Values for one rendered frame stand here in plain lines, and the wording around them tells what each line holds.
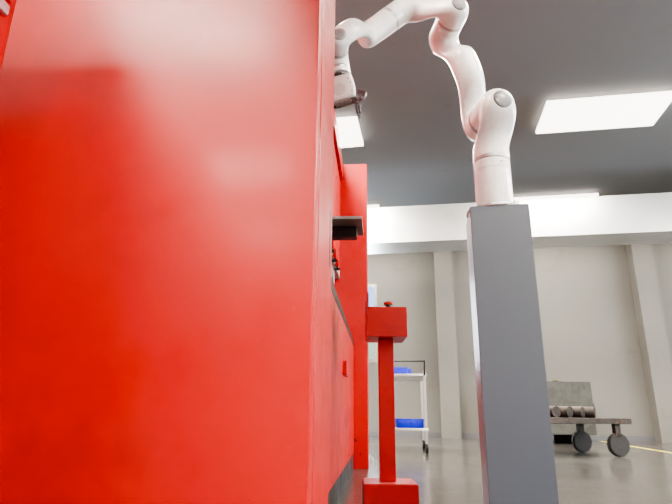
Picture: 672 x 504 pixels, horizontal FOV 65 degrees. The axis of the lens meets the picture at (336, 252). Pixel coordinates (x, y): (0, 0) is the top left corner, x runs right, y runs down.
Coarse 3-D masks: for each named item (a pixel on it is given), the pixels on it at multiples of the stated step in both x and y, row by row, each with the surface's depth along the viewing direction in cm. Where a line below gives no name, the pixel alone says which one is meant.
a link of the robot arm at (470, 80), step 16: (432, 32) 196; (448, 32) 190; (432, 48) 199; (448, 48) 192; (464, 48) 187; (448, 64) 192; (464, 64) 185; (480, 64) 187; (464, 80) 186; (480, 80) 186; (464, 96) 188; (480, 96) 189; (464, 112) 190; (464, 128) 191
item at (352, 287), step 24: (360, 168) 428; (360, 192) 421; (360, 240) 410; (360, 264) 404; (336, 288) 400; (360, 288) 399; (360, 312) 394; (360, 336) 388; (360, 360) 383; (360, 384) 378; (360, 408) 374; (360, 432) 369; (360, 456) 364
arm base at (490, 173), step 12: (492, 156) 174; (480, 168) 176; (492, 168) 173; (504, 168) 173; (480, 180) 175; (492, 180) 172; (504, 180) 172; (480, 192) 174; (492, 192) 171; (504, 192) 171; (480, 204) 168; (492, 204) 166; (504, 204) 166
